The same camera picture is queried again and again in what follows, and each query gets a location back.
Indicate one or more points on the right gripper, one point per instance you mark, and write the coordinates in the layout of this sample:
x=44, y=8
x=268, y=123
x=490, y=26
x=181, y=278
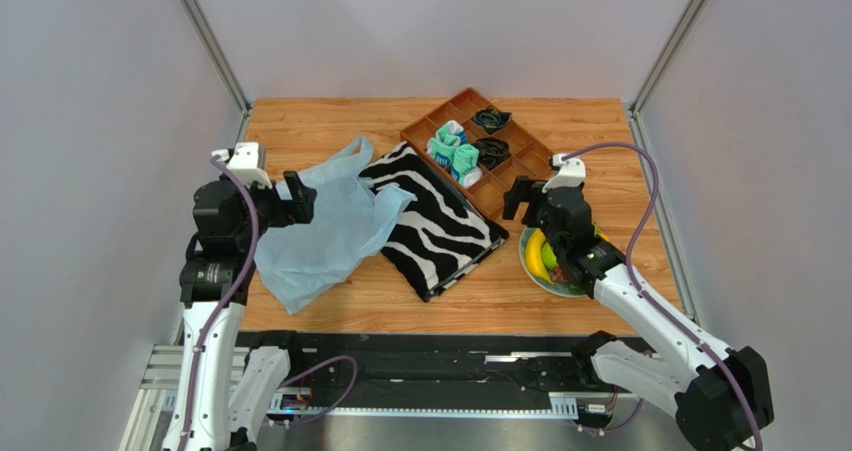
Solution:
x=532, y=204

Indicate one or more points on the green apple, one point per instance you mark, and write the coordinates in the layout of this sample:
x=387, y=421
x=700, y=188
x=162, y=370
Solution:
x=548, y=257

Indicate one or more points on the teal white sock pair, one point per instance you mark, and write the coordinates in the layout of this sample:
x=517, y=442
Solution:
x=464, y=167

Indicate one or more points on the yellow banana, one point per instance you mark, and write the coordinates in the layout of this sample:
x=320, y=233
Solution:
x=533, y=255

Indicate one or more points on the purple grapes bunch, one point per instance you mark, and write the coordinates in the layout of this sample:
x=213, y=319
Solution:
x=563, y=276

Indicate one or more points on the zebra striped cushion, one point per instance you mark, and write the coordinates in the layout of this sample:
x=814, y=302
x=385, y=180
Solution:
x=440, y=237

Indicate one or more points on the brown compartment tray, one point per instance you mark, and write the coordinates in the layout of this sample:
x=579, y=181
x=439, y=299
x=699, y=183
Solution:
x=506, y=148

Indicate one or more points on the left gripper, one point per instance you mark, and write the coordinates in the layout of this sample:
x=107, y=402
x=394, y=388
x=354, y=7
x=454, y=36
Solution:
x=298, y=210

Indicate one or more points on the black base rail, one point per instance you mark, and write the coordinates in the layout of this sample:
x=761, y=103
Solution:
x=445, y=372

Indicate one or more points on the light blue plastic bag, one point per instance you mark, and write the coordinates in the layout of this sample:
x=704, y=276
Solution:
x=351, y=223

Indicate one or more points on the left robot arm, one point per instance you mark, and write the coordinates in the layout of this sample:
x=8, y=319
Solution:
x=213, y=411

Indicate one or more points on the fruit plate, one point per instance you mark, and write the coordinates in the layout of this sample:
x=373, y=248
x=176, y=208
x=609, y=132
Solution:
x=563, y=290

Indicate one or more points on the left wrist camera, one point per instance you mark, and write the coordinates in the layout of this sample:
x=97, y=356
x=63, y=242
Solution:
x=246, y=160

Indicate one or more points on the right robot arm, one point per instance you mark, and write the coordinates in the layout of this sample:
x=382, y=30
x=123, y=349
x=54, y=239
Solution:
x=719, y=397

